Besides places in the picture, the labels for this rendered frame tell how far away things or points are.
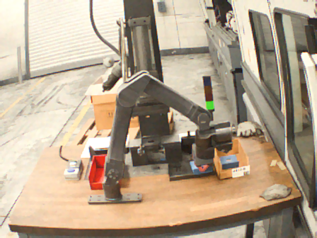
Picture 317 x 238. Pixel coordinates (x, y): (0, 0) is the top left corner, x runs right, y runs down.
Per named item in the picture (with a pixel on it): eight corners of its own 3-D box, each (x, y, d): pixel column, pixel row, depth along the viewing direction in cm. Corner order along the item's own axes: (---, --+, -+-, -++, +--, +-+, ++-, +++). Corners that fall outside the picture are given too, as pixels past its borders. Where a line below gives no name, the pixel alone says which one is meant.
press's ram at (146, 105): (124, 125, 204) (116, 52, 196) (127, 109, 229) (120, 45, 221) (171, 120, 204) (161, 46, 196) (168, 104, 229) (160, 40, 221)
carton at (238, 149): (218, 182, 182) (218, 163, 180) (212, 160, 207) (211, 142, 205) (250, 176, 182) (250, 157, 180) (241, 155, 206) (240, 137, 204)
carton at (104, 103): (102, 115, 611) (98, 74, 598) (153, 110, 602) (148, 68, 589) (89, 132, 547) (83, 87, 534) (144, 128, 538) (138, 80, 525)
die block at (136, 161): (132, 166, 209) (129, 149, 207) (133, 159, 219) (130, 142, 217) (182, 161, 209) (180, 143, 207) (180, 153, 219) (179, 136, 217)
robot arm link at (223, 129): (228, 135, 179) (224, 103, 176) (233, 142, 171) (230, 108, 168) (197, 142, 179) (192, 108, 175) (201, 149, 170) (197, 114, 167)
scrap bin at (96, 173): (90, 190, 187) (87, 176, 185) (95, 168, 211) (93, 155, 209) (120, 188, 186) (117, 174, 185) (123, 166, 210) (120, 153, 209)
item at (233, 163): (222, 171, 190) (222, 163, 189) (219, 157, 205) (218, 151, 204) (239, 167, 189) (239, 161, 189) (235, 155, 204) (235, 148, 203)
